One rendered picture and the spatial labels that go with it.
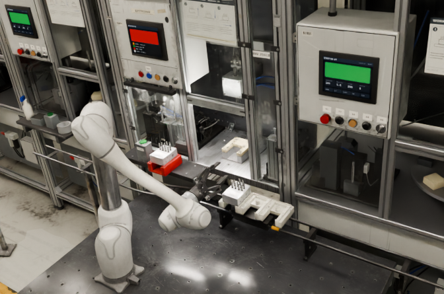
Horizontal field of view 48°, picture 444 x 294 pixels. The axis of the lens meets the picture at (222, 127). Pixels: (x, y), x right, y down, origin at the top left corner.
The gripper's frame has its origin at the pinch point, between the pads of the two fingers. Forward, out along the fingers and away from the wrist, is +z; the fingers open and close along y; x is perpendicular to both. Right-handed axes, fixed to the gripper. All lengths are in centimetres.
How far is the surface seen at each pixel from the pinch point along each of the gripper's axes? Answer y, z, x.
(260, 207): -23.4, 1.6, -13.9
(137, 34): 77, 17, 29
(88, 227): -38, -26, 172
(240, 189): -14.1, 3.5, -3.3
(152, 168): 8.6, -9.4, 45.9
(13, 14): 121, 3, 125
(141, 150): 19, -5, 54
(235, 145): -4.9, 31.4, 21.9
